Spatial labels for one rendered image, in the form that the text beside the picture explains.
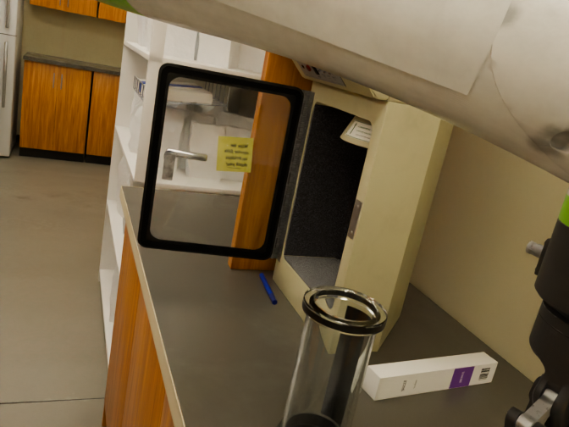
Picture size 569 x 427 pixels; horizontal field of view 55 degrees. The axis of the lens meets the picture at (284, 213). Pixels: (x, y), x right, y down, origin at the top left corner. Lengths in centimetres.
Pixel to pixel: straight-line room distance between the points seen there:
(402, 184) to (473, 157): 45
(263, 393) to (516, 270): 63
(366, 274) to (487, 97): 77
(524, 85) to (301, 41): 11
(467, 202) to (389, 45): 114
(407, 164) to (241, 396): 47
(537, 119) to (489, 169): 110
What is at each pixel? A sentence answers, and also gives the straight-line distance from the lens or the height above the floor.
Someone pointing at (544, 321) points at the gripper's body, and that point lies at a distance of 42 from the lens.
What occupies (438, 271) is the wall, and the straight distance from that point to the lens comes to 146.
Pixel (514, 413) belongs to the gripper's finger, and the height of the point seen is 126.
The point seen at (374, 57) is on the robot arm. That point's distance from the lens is 27.
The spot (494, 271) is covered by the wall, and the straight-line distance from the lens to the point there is 131.
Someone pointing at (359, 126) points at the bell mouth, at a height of 135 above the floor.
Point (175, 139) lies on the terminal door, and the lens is 117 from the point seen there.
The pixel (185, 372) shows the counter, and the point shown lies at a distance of 92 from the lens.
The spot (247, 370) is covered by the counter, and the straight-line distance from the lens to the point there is 95.
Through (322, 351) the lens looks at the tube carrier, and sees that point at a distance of 68.
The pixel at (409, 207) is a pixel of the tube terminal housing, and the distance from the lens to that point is 99.
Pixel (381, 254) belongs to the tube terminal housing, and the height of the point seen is 114.
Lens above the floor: 145
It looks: 16 degrees down
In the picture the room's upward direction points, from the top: 12 degrees clockwise
